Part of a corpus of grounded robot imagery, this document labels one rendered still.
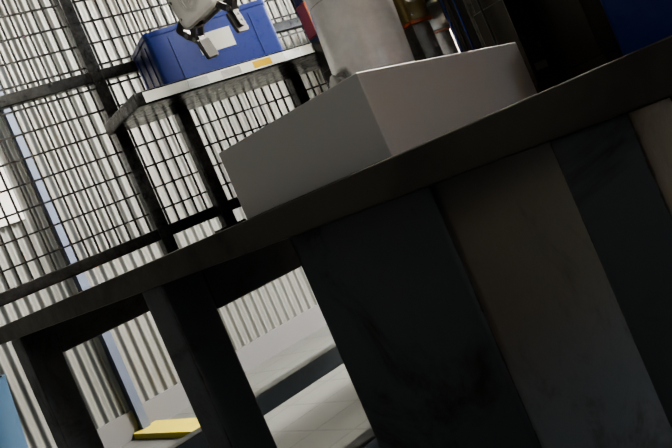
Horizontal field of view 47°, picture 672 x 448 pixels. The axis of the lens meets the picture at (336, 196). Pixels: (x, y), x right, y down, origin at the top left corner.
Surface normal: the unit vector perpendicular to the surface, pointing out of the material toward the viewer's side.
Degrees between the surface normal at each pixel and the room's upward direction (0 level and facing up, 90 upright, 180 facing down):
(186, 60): 90
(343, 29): 86
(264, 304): 90
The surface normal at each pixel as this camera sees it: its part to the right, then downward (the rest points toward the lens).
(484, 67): 0.61, -0.25
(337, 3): -0.37, 0.11
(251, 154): -0.69, 0.31
